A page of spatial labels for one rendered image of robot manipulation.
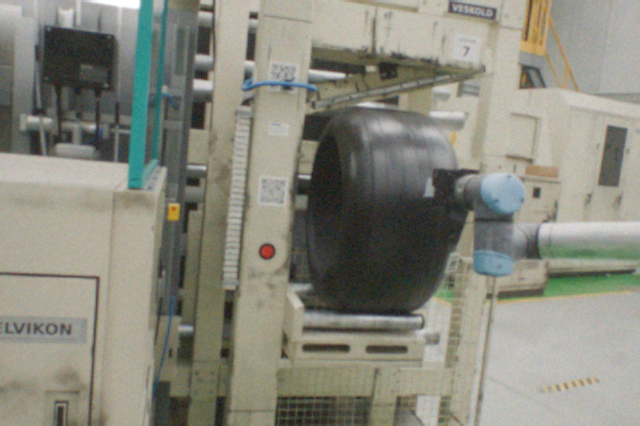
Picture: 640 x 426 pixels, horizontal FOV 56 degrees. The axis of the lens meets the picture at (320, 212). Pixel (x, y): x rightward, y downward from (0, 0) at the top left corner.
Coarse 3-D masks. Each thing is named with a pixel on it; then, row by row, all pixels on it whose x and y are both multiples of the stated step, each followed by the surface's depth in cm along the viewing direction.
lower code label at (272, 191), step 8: (264, 176) 153; (264, 184) 154; (272, 184) 154; (280, 184) 155; (264, 192) 154; (272, 192) 155; (280, 192) 155; (264, 200) 154; (272, 200) 155; (280, 200) 155
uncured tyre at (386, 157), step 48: (336, 144) 186; (384, 144) 146; (432, 144) 150; (336, 192) 195; (384, 192) 141; (336, 240) 194; (384, 240) 142; (432, 240) 144; (336, 288) 153; (384, 288) 149; (432, 288) 152
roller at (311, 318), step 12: (312, 312) 155; (324, 312) 155; (336, 312) 156; (348, 312) 157; (360, 312) 158; (372, 312) 159; (312, 324) 154; (324, 324) 155; (336, 324) 155; (348, 324) 156; (360, 324) 157; (372, 324) 158; (384, 324) 158; (396, 324) 159; (408, 324) 160; (420, 324) 161
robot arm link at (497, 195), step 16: (480, 176) 115; (496, 176) 109; (512, 176) 108; (464, 192) 117; (480, 192) 111; (496, 192) 107; (512, 192) 108; (480, 208) 111; (496, 208) 108; (512, 208) 108
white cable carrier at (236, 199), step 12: (240, 108) 151; (240, 120) 151; (240, 132) 152; (240, 144) 152; (240, 156) 155; (240, 168) 155; (240, 180) 153; (240, 192) 154; (228, 204) 158; (240, 204) 154; (228, 216) 158; (240, 216) 155; (228, 228) 154; (240, 228) 155; (228, 240) 155; (228, 252) 155; (228, 264) 156; (228, 276) 156; (228, 288) 156
